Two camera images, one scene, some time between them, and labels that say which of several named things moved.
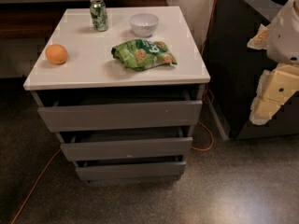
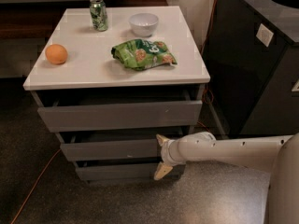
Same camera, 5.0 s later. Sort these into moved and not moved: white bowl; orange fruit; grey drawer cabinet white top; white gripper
Moved: white gripper
Not moved: white bowl; orange fruit; grey drawer cabinet white top
